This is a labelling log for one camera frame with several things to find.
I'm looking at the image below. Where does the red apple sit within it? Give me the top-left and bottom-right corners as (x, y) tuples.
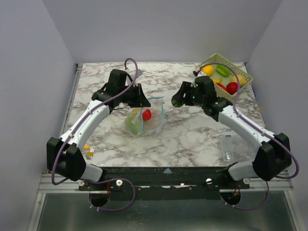
(142, 109), (152, 121)

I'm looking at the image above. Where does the clear plastic box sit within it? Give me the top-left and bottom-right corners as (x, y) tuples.
(220, 135), (254, 164)

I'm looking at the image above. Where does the clear zip top bag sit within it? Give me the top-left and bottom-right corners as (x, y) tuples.
(122, 96), (164, 137)

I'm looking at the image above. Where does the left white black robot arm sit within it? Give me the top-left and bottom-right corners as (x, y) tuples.
(47, 69), (151, 190)

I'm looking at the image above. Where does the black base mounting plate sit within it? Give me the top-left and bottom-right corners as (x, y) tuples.
(79, 167), (249, 201)

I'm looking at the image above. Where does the green plastic basket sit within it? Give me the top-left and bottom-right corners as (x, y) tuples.
(195, 53), (253, 102)

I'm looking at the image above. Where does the green white cabbage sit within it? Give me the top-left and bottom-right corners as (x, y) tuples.
(124, 112), (142, 135)

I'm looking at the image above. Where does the red chili pepper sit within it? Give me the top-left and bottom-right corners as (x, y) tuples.
(217, 83), (227, 92)

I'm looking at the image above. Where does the yellow lemon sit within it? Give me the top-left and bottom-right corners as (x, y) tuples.
(202, 65), (214, 77)

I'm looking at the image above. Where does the yellow banana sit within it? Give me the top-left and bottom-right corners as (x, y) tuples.
(212, 78), (222, 84)

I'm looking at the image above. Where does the yellow red mango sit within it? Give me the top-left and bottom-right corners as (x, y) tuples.
(131, 108), (141, 115)

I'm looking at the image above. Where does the beige pear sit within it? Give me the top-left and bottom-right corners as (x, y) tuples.
(231, 75), (247, 87)

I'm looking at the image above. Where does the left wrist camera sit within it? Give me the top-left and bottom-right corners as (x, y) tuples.
(125, 68), (142, 85)

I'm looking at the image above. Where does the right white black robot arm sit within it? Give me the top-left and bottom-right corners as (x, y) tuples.
(171, 76), (292, 189)

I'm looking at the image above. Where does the red pomegranate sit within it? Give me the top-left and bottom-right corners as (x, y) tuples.
(226, 82), (238, 95)

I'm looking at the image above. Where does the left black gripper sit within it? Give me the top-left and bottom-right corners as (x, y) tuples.
(119, 83), (152, 108)

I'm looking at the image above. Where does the green lettuce leaf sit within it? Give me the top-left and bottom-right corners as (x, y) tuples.
(216, 64), (230, 77)

